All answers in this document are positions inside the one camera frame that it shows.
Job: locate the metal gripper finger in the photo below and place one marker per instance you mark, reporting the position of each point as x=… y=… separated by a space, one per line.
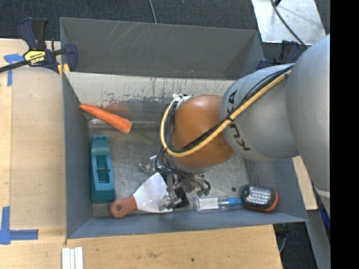
x=171 y=197
x=166 y=205

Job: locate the orange toy carrot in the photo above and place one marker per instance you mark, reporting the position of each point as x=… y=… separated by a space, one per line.
x=108 y=118

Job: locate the grey metal bin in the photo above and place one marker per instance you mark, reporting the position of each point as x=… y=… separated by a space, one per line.
x=140 y=52

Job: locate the teal tape dispenser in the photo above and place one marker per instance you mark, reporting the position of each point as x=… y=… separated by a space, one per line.
x=102 y=189

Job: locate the pale wood board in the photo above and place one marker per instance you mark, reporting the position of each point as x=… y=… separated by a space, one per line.
x=37 y=150

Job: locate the clear plastic bottle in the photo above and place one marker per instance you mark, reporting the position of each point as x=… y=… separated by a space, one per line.
x=210 y=204

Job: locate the black and orange work light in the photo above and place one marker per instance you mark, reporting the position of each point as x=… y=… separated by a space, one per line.
x=259 y=197

